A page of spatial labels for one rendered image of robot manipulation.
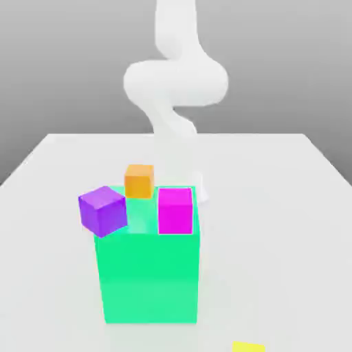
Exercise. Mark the small orange cube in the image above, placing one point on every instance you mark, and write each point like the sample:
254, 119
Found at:
138, 183

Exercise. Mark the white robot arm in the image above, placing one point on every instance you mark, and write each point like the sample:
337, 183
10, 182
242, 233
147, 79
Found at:
176, 82

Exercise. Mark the large green box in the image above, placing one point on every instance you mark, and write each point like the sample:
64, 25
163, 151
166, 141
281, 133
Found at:
150, 277

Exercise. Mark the small yellow cube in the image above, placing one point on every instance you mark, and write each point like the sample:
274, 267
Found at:
248, 347

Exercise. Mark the small magenta cube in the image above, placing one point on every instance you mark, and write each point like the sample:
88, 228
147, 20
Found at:
175, 211

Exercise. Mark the small purple cube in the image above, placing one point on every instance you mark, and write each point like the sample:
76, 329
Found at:
102, 211

